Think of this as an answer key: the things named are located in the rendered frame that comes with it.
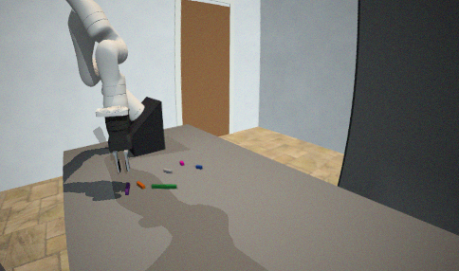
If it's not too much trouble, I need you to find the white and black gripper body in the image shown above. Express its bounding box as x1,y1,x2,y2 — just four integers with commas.
96,93,133,152

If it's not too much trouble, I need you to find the green rod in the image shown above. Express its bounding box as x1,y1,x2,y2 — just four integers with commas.
152,184,176,189

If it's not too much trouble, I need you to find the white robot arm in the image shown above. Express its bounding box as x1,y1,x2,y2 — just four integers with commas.
66,0,144,121

